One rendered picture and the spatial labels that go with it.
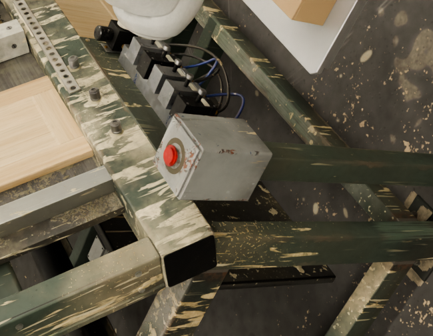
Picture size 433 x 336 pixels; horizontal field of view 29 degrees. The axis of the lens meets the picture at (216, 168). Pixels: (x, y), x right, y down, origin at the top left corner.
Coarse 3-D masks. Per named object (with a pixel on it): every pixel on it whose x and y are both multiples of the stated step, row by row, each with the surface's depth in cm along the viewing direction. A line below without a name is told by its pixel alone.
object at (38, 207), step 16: (80, 176) 180; (96, 176) 180; (48, 192) 177; (64, 192) 177; (80, 192) 177; (96, 192) 179; (112, 192) 182; (0, 208) 175; (16, 208) 175; (32, 208) 175; (48, 208) 175; (64, 208) 178; (0, 224) 172; (16, 224) 174; (32, 224) 176
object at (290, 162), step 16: (272, 144) 169; (288, 144) 172; (272, 160) 165; (288, 160) 167; (304, 160) 170; (320, 160) 173; (336, 160) 176; (352, 160) 179; (368, 160) 182; (384, 160) 186; (400, 160) 190; (416, 160) 194; (432, 160) 198; (272, 176) 168; (288, 176) 171; (304, 176) 173; (320, 176) 176; (336, 176) 178; (352, 176) 181; (368, 176) 184; (384, 176) 187; (400, 176) 190; (416, 176) 193; (432, 176) 197
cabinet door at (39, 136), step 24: (0, 96) 204; (24, 96) 203; (48, 96) 203; (0, 120) 198; (24, 120) 198; (48, 120) 197; (72, 120) 196; (0, 144) 192; (24, 144) 192; (48, 144) 191; (72, 144) 190; (0, 168) 186; (24, 168) 186; (48, 168) 186; (0, 192) 184
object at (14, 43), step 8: (0, 24) 216; (8, 24) 216; (16, 24) 215; (0, 32) 213; (8, 32) 213; (16, 32) 213; (24, 32) 214; (0, 40) 212; (8, 40) 213; (16, 40) 214; (24, 40) 215; (0, 48) 213; (8, 48) 215; (16, 48) 216; (24, 48) 217; (0, 56) 215; (8, 56) 216; (16, 56) 217
